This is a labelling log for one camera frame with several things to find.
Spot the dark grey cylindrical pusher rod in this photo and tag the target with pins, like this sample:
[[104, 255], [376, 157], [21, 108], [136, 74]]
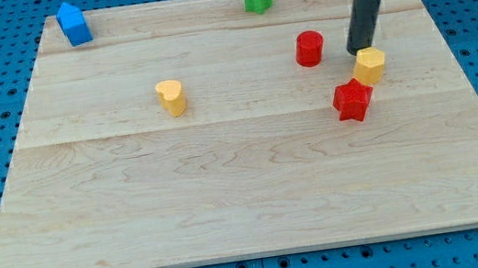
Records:
[[363, 19]]

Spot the yellow hexagon block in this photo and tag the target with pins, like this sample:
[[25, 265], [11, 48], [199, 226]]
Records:
[[369, 66]]

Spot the red cylinder block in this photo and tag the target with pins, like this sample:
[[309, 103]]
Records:
[[309, 45]]

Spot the red star block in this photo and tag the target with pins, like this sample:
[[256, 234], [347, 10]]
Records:
[[352, 100]]

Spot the yellow heart block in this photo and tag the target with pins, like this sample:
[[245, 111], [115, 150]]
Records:
[[171, 96]]

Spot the blue house-shaped block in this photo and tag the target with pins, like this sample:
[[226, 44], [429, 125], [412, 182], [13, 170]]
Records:
[[73, 24]]

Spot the light wooden board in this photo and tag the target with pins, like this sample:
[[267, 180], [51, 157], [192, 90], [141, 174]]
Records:
[[259, 164]]

